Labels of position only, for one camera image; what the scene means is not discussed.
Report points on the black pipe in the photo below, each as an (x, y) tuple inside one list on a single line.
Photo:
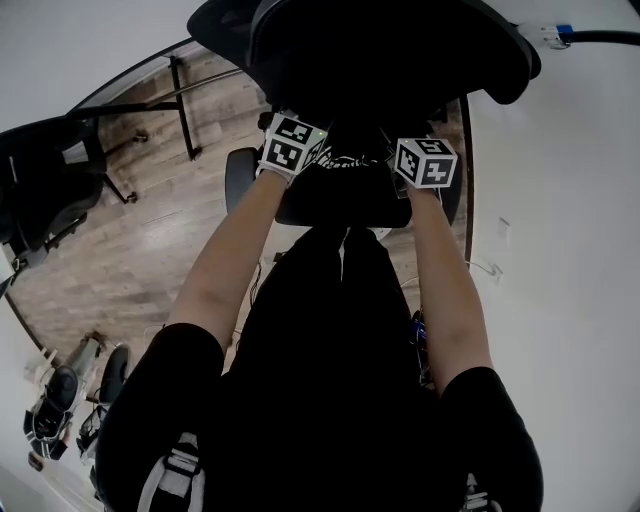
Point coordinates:
[(605, 37)]

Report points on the black swivel chair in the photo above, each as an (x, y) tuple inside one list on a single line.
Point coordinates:
[(45, 175)]

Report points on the black office chair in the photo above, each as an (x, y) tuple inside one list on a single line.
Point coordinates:
[(450, 60)]

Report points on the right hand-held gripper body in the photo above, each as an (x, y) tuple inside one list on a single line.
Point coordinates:
[(430, 167)]

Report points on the whiteboard on black stand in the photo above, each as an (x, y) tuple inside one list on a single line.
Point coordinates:
[(182, 110)]

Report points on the person's left forearm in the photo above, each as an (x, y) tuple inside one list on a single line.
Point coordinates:
[(225, 260)]

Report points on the black device with blue screen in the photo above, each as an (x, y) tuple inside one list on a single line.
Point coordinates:
[(419, 332)]

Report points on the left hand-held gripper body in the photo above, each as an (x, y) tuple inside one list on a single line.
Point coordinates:
[(285, 150)]

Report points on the person's black shirt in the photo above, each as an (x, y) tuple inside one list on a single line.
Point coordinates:
[(325, 400)]

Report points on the blue and white wall box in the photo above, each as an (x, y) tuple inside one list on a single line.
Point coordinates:
[(556, 36)]

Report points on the person's right forearm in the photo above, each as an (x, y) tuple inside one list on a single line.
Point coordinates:
[(450, 290)]

